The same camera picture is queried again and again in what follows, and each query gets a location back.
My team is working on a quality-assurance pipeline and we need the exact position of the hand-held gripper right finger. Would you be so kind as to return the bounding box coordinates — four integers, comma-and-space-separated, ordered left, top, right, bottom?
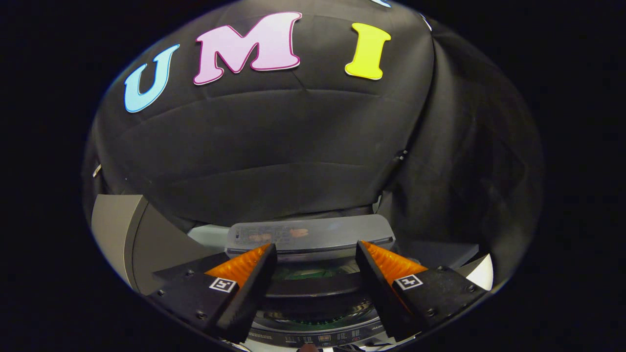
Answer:
356, 240, 490, 343

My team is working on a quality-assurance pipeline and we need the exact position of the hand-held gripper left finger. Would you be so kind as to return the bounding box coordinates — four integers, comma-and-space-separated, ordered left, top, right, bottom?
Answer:
147, 243, 278, 344

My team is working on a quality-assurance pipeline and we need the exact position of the green polo shirt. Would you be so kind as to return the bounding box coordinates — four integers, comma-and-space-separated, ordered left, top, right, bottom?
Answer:
274, 266, 360, 282

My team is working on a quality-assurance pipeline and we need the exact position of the grey washing machine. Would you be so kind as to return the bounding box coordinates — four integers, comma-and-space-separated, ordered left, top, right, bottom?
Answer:
188, 222, 482, 350

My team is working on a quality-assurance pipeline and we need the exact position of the dark transparent washing machine lid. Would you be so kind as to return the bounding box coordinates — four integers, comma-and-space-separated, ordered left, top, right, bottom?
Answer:
225, 214, 396, 299

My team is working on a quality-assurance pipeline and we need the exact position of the black backdrop cloth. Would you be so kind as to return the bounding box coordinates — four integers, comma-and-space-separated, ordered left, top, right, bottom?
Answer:
81, 0, 544, 294

